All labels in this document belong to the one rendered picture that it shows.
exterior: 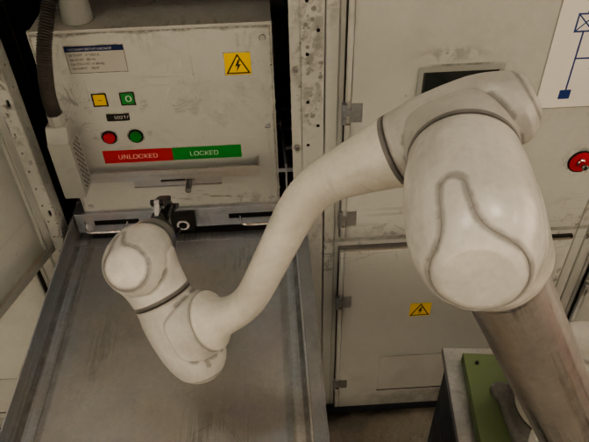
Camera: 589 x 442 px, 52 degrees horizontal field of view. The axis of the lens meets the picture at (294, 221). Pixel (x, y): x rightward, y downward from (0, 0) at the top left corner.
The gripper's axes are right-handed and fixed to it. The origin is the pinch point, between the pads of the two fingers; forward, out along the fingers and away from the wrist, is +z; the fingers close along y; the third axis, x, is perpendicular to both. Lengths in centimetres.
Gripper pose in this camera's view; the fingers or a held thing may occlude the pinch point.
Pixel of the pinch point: (171, 219)
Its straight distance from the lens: 136.0
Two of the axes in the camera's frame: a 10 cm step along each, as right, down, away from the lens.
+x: 10.0, -0.5, 0.3
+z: -0.4, -1.9, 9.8
